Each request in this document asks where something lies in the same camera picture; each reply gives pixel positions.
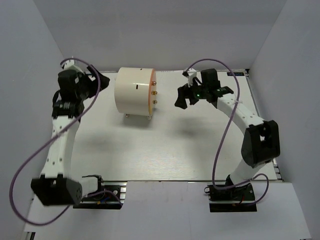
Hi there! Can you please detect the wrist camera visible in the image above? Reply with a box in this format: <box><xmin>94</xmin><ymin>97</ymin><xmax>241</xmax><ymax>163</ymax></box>
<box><xmin>61</xmin><ymin>59</ymin><xmax>81</xmax><ymax>71</ymax></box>
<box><xmin>182</xmin><ymin>70</ymin><xmax>197</xmax><ymax>88</ymax></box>

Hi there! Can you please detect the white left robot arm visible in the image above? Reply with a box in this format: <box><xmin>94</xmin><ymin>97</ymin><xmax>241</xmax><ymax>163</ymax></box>
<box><xmin>30</xmin><ymin>64</ymin><xmax>110</xmax><ymax>206</ymax></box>

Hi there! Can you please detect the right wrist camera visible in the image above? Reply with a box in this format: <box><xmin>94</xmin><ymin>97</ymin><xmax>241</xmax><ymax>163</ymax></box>
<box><xmin>182</xmin><ymin>70</ymin><xmax>197</xmax><ymax>88</ymax></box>

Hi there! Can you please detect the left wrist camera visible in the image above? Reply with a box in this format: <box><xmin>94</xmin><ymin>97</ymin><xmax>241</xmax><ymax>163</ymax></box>
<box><xmin>61</xmin><ymin>59</ymin><xmax>81</xmax><ymax>71</ymax></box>

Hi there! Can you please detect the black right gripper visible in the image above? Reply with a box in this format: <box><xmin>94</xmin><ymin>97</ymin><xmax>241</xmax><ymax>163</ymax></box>
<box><xmin>175</xmin><ymin>77</ymin><xmax>209</xmax><ymax>110</ymax></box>

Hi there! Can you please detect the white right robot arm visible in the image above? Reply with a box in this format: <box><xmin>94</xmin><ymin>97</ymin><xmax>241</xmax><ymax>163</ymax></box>
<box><xmin>174</xmin><ymin>68</ymin><xmax>281</xmax><ymax>200</ymax></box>

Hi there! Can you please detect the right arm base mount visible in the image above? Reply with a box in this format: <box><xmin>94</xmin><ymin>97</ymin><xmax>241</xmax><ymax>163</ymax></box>
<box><xmin>204</xmin><ymin>183</ymin><xmax>257</xmax><ymax>213</ymax></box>

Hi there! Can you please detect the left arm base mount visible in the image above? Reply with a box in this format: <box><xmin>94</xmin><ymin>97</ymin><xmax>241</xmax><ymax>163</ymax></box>
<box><xmin>73</xmin><ymin>181</ymin><xmax>127</xmax><ymax>210</ymax></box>

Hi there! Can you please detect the white cylindrical drawer organizer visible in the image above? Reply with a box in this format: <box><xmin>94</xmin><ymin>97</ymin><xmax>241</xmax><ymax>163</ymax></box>
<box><xmin>114</xmin><ymin>67</ymin><xmax>158</xmax><ymax>120</ymax></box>

